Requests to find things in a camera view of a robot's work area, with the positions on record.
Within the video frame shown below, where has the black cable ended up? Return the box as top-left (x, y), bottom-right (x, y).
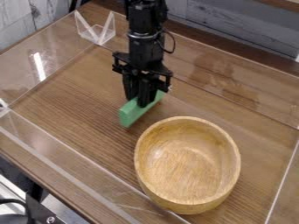
top-left (0, 198), bottom-right (33, 224)

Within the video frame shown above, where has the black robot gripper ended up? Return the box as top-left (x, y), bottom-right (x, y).
top-left (112, 34), bottom-right (173, 108)

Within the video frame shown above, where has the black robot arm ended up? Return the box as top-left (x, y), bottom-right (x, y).
top-left (112, 0), bottom-right (173, 108)

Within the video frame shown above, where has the brown wooden bowl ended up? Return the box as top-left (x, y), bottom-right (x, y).
top-left (134, 116), bottom-right (240, 215)

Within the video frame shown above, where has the black metal table bracket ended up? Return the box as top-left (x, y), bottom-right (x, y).
top-left (25, 194), bottom-right (66, 224)

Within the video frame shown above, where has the green rectangular block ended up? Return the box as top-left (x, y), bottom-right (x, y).
top-left (117, 91), bottom-right (164, 128)

